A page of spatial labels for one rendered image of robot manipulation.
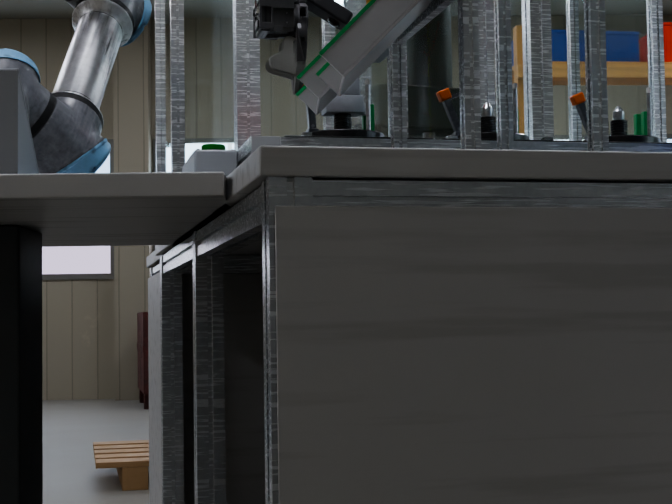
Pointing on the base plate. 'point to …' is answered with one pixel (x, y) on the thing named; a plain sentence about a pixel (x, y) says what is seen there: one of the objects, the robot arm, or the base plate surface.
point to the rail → (256, 146)
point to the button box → (211, 161)
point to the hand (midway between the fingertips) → (299, 86)
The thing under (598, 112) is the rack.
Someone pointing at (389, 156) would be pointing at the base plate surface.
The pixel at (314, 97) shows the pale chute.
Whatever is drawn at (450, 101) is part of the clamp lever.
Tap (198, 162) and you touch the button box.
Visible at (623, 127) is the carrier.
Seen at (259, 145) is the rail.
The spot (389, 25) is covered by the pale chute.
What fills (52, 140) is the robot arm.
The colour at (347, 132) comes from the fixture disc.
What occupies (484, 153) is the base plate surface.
